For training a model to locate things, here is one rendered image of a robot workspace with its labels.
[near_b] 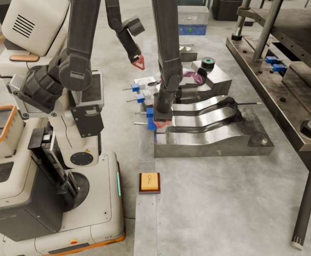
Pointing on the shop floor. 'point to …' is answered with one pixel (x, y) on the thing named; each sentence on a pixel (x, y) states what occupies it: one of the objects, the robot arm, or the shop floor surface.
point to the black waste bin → (0, 8)
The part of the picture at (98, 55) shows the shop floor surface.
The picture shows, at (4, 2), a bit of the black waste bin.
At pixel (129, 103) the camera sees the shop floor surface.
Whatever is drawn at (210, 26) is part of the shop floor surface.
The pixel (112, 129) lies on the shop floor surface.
